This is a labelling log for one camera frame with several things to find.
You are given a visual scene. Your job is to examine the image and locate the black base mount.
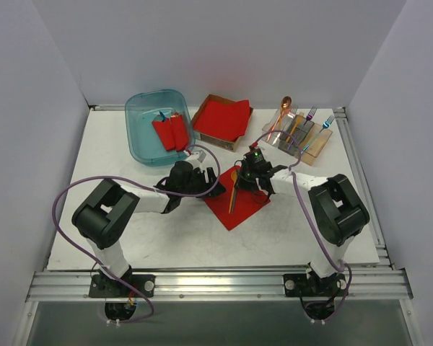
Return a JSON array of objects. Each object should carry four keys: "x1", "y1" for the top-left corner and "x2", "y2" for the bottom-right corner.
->
[
  {"x1": 88, "y1": 273, "x2": 155, "y2": 298},
  {"x1": 283, "y1": 272, "x2": 347, "y2": 298}
]

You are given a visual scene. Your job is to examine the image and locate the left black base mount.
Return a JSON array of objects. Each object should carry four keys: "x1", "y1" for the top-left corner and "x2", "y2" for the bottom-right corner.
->
[{"x1": 88, "y1": 273, "x2": 155, "y2": 298}]

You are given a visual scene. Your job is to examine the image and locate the purple metallic fork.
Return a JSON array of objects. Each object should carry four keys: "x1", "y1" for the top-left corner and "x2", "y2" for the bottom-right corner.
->
[{"x1": 287, "y1": 107, "x2": 318, "y2": 146}]

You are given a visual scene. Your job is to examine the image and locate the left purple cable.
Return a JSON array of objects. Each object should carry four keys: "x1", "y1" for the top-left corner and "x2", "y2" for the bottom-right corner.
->
[{"x1": 53, "y1": 144, "x2": 222, "y2": 323}]

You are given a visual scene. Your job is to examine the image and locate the rolled red napkin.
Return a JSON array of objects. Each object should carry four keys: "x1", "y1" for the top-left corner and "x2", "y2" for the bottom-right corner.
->
[
  {"x1": 152, "y1": 118, "x2": 175, "y2": 151},
  {"x1": 170, "y1": 113, "x2": 188, "y2": 151}
]

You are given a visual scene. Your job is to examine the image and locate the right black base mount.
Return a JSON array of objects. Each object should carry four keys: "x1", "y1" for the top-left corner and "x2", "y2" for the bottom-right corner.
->
[{"x1": 283, "y1": 272, "x2": 347, "y2": 298}]

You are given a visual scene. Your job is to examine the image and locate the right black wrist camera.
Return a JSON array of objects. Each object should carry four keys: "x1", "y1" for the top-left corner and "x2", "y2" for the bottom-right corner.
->
[{"x1": 244, "y1": 148, "x2": 268, "y2": 172}]

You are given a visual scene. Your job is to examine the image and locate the purple cable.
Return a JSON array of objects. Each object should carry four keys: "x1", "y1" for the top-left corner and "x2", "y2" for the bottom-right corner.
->
[
  {"x1": 53, "y1": 144, "x2": 222, "y2": 323},
  {"x1": 248, "y1": 130, "x2": 351, "y2": 321}
]

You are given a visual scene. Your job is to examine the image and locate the red paper napkin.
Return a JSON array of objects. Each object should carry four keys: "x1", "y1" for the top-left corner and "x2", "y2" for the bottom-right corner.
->
[{"x1": 204, "y1": 165, "x2": 270, "y2": 231}]

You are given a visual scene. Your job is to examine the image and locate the silver fork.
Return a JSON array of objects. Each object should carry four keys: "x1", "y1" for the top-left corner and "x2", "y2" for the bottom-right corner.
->
[{"x1": 278, "y1": 105, "x2": 298, "y2": 131}]

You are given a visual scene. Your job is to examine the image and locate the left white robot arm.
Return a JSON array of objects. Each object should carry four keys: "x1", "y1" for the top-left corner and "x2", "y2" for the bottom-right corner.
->
[{"x1": 71, "y1": 161, "x2": 226, "y2": 296}]

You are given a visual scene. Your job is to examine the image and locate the red napkin stack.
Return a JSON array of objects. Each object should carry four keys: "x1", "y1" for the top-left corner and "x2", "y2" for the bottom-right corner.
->
[{"x1": 193, "y1": 99, "x2": 250, "y2": 141}]

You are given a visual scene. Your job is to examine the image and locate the clear acrylic utensil holder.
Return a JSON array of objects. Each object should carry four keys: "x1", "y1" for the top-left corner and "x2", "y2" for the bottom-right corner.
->
[{"x1": 262, "y1": 108, "x2": 335, "y2": 166}]

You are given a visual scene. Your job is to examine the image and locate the right rolled red napkin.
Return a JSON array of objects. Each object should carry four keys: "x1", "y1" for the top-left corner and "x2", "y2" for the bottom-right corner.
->
[{"x1": 170, "y1": 113, "x2": 188, "y2": 151}]

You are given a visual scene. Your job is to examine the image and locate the yellow plastic spoon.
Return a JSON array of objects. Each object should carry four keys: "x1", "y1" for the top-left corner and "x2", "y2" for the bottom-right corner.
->
[{"x1": 228, "y1": 169, "x2": 238, "y2": 214}]

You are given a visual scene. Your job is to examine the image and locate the blue metallic fork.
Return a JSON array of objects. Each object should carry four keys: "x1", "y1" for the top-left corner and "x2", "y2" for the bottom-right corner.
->
[{"x1": 301, "y1": 115, "x2": 335, "y2": 154}]

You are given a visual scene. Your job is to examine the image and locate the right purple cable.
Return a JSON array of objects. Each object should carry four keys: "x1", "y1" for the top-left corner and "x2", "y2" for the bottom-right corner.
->
[{"x1": 248, "y1": 130, "x2": 351, "y2": 321}]

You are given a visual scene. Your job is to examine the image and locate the left rolled red napkin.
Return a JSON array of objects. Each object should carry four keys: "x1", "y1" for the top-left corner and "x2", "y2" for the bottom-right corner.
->
[{"x1": 152, "y1": 118, "x2": 175, "y2": 151}]

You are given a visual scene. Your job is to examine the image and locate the blue transparent plastic bin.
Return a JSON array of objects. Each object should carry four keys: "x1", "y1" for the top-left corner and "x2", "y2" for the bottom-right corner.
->
[{"x1": 125, "y1": 89, "x2": 195, "y2": 167}]

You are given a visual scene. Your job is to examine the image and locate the brown cardboard napkin box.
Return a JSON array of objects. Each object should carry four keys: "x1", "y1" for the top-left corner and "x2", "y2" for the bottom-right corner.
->
[{"x1": 191, "y1": 94, "x2": 253, "y2": 152}]

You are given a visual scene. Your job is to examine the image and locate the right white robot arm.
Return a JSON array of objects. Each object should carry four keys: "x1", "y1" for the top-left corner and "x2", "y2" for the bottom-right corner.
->
[{"x1": 237, "y1": 159, "x2": 369, "y2": 295}]

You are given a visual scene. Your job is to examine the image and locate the copper metallic spoon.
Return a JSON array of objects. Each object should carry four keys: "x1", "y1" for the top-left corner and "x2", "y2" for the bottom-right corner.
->
[{"x1": 269, "y1": 96, "x2": 292, "y2": 131}]

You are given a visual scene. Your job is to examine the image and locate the aluminium front rail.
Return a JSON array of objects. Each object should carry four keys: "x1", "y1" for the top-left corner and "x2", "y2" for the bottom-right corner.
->
[{"x1": 27, "y1": 266, "x2": 413, "y2": 303}]

